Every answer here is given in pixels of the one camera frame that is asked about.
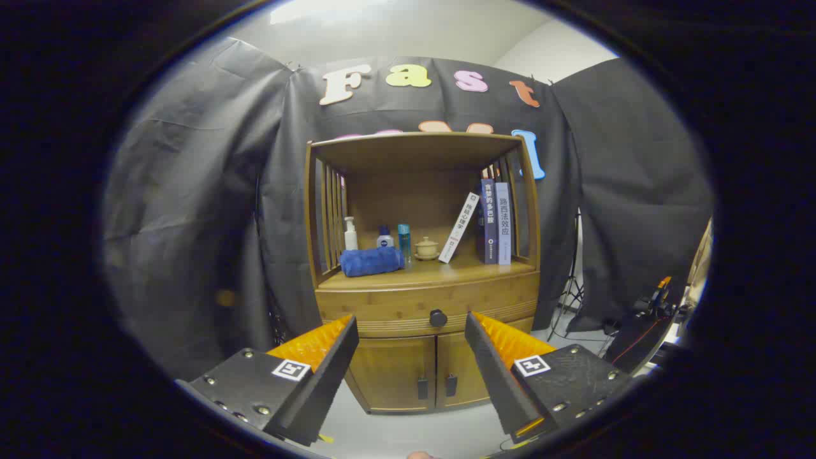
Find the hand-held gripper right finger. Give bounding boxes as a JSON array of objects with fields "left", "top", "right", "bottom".
[{"left": 464, "top": 311, "right": 635, "bottom": 445}]

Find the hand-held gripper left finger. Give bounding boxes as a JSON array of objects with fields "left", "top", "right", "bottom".
[{"left": 175, "top": 314, "right": 360, "bottom": 447}]

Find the dark blue book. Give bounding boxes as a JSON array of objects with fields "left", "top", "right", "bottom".
[{"left": 481, "top": 178, "right": 499, "bottom": 265}]

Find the wooden countertop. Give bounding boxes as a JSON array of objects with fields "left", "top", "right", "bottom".
[{"left": 317, "top": 255, "right": 536, "bottom": 291}]

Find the black device with orange part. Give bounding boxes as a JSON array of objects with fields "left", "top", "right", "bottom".
[{"left": 602, "top": 276, "right": 686, "bottom": 374}]

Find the black tripod stand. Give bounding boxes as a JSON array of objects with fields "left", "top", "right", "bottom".
[{"left": 547, "top": 210, "right": 586, "bottom": 342}]

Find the wooden cabinet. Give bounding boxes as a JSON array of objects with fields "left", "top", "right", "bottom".
[{"left": 304, "top": 132, "right": 543, "bottom": 415}]

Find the white book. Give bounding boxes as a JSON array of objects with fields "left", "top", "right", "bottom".
[{"left": 438, "top": 192, "right": 480, "bottom": 264}]

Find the pale lilac book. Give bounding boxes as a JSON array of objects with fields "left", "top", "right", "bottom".
[{"left": 495, "top": 182, "right": 513, "bottom": 266}]

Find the blue rolled towel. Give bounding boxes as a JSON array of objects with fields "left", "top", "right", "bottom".
[{"left": 339, "top": 247, "right": 406, "bottom": 278}]

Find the wooden cabinet door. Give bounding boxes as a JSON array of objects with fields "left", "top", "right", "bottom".
[
  {"left": 347, "top": 336, "right": 437, "bottom": 412},
  {"left": 436, "top": 319, "right": 535, "bottom": 409}
]

